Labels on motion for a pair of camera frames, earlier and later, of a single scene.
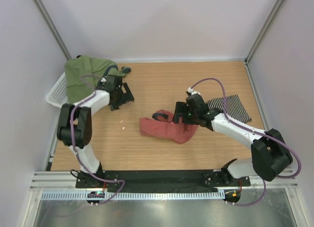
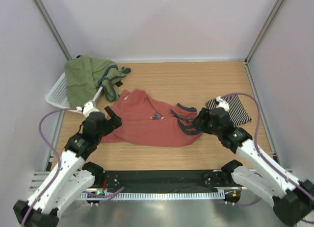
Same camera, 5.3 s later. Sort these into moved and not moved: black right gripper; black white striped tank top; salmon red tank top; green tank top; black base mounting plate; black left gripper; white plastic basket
Moved: salmon red tank top; black left gripper; black right gripper
Not moved: black base mounting plate; black white striped tank top; green tank top; white plastic basket
